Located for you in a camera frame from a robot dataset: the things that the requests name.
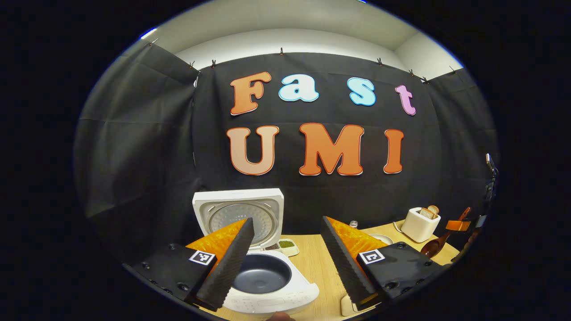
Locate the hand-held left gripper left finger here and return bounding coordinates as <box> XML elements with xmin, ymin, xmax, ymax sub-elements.
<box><xmin>123</xmin><ymin>217</ymin><xmax>256</xmax><ymax>312</ymax></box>

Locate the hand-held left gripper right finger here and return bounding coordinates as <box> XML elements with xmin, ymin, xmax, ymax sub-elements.
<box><xmin>320</xmin><ymin>216</ymin><xmax>447</xmax><ymax>312</ymax></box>

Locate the brown wooden spoon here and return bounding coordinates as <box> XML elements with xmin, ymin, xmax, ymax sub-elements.
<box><xmin>420</xmin><ymin>206</ymin><xmax>472</xmax><ymax>259</ymax></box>

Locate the white rice cooker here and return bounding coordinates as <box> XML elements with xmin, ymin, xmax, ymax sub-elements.
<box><xmin>192</xmin><ymin>188</ymin><xmax>320</xmax><ymax>318</ymax></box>

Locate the dark grey inner pot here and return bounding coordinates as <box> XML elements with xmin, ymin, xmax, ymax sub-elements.
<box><xmin>232</xmin><ymin>253</ymin><xmax>293</xmax><ymax>295</ymax></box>

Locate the white toaster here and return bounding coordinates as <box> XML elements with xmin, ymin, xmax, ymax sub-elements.
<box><xmin>401</xmin><ymin>207</ymin><xmax>442</xmax><ymax>243</ymax></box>

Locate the cream lidded container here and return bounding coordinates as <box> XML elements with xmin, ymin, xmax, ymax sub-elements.
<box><xmin>340</xmin><ymin>292</ymin><xmax>382</xmax><ymax>318</ymax></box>

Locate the white divided bean dish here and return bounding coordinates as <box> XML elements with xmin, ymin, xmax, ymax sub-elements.
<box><xmin>263</xmin><ymin>239</ymin><xmax>300</xmax><ymax>257</ymax></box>

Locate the black backdrop cloth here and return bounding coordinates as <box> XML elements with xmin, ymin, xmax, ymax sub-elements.
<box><xmin>74</xmin><ymin>42</ymin><xmax>499</xmax><ymax>268</ymax></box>

